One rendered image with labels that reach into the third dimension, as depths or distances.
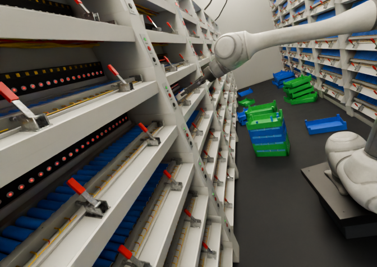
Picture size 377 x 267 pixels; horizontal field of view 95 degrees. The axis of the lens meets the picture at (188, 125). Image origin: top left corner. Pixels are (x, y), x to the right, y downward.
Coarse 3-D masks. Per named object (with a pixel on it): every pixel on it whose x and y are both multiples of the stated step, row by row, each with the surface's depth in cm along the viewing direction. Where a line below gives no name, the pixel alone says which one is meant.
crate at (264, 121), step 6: (264, 114) 174; (270, 114) 171; (276, 114) 169; (282, 114) 163; (252, 120) 182; (258, 120) 179; (264, 120) 174; (270, 120) 169; (276, 120) 164; (282, 120) 158; (252, 126) 165; (258, 126) 162; (264, 126) 160; (270, 126) 157; (276, 126) 154
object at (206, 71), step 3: (204, 69) 85; (207, 69) 83; (204, 72) 84; (207, 72) 83; (210, 72) 82; (204, 75) 84; (207, 75) 83; (210, 75) 83; (213, 75) 83; (201, 78) 84; (204, 78) 84; (207, 78) 84; (210, 78) 84; (213, 78) 84; (216, 78) 85; (210, 81) 85
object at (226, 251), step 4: (220, 244) 95; (224, 244) 95; (228, 244) 94; (220, 248) 94; (224, 248) 95; (228, 248) 95; (232, 248) 94; (220, 252) 93; (224, 252) 93; (228, 252) 93; (232, 252) 93; (220, 256) 91; (224, 256) 91; (228, 256) 91; (232, 256) 92; (220, 260) 90; (224, 260) 90; (228, 260) 89; (232, 260) 92; (220, 264) 88; (224, 264) 88; (228, 264) 88; (232, 264) 91
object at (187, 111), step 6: (186, 84) 135; (204, 84) 131; (174, 90) 124; (204, 90) 131; (192, 96) 112; (198, 96) 110; (192, 102) 100; (198, 102) 110; (180, 108) 78; (186, 108) 90; (192, 108) 96; (186, 114) 85; (186, 120) 85
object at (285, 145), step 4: (252, 144) 174; (276, 144) 162; (280, 144) 160; (284, 144) 158; (256, 148) 174; (260, 148) 172; (264, 148) 170; (268, 148) 168; (272, 148) 166; (276, 148) 164; (280, 148) 162; (284, 148) 160
